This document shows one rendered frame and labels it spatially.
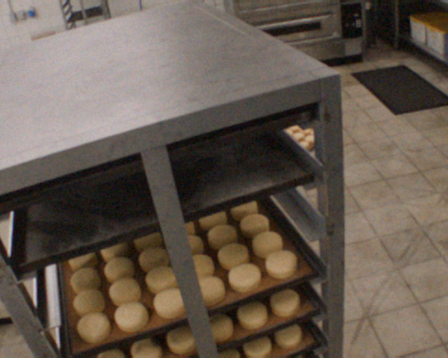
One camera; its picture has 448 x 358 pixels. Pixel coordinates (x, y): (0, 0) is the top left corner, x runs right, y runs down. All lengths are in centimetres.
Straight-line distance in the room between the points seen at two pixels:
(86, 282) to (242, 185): 32
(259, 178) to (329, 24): 502
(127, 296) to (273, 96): 39
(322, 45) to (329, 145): 510
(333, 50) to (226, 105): 525
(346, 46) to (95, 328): 531
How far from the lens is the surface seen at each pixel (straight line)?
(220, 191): 67
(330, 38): 565
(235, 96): 57
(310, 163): 69
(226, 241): 84
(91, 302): 80
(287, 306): 83
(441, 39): 559
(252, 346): 90
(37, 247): 67
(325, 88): 60
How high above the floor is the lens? 204
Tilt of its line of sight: 31 degrees down
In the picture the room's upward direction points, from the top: 10 degrees counter-clockwise
